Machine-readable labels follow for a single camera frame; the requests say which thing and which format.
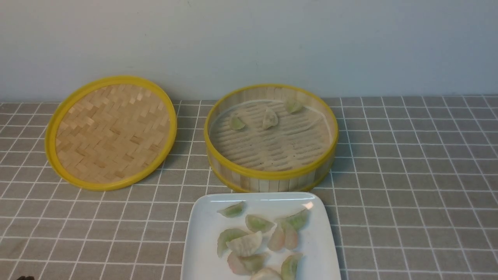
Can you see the pink dumpling plate lower left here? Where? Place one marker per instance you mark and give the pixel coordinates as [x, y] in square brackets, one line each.
[238, 265]

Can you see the green dumpling plate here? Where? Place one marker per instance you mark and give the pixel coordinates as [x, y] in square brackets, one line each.
[227, 236]
[290, 265]
[233, 210]
[297, 220]

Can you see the woven bamboo steamer lid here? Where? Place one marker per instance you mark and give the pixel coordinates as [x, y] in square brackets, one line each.
[111, 133]

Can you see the pink dumpling plate right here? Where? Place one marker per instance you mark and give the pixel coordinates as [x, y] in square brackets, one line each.
[291, 236]

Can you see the white dumpling plate centre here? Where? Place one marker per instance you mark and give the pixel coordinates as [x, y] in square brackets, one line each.
[247, 245]

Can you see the white dumpling plate bottom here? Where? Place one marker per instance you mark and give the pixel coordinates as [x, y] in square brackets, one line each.
[266, 274]

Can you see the green dumpling steamer top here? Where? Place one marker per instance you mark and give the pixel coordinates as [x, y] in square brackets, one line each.
[292, 106]

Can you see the white square plate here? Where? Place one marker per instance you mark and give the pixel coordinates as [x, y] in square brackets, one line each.
[316, 242]

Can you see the dark object bottom left corner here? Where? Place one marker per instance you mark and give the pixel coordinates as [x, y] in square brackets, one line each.
[28, 277]

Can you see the green dumpling steamer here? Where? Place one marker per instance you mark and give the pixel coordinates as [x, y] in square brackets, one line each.
[254, 263]
[255, 224]
[292, 106]
[236, 123]

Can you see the bamboo steamer basket yellow rim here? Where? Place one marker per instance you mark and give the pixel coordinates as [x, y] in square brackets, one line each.
[295, 155]

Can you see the green dumpling plate bottom right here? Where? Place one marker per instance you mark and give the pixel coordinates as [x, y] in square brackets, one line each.
[290, 265]

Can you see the pink dumpling plate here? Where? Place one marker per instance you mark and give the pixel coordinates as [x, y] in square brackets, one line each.
[238, 265]
[291, 236]
[277, 240]

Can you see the green dumpling plate top left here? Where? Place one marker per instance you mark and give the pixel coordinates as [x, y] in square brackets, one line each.
[233, 210]

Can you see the pink dumpling plate centre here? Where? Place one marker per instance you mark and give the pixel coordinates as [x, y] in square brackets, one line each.
[277, 240]

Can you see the green dumpling plate top right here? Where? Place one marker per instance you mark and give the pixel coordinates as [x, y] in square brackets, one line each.
[297, 220]

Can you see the white dumpling plate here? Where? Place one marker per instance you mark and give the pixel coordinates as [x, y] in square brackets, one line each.
[266, 274]
[247, 245]

